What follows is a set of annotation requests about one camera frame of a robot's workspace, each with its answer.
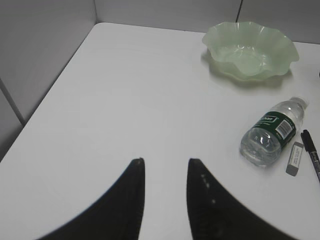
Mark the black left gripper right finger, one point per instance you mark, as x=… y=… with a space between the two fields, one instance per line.
x=214 y=214

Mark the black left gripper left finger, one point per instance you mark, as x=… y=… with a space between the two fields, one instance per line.
x=116 y=215

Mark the clear water bottle green label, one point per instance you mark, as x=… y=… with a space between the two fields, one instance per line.
x=264 y=142

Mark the black marker pen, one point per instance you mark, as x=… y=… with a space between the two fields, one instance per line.
x=311 y=150

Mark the grey white eraser left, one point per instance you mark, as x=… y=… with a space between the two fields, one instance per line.
x=294 y=159

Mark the pale green wavy plate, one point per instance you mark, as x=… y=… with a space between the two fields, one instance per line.
x=248 y=51

